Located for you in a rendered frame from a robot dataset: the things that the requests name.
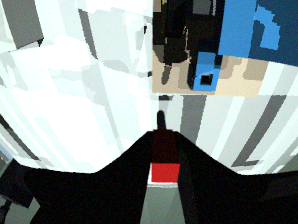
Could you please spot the tan wooden ramp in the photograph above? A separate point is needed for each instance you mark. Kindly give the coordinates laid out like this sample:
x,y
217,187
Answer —
x,y
173,61

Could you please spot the blue wheeled trolley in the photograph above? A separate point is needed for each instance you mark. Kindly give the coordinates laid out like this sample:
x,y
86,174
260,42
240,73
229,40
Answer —
x,y
255,29

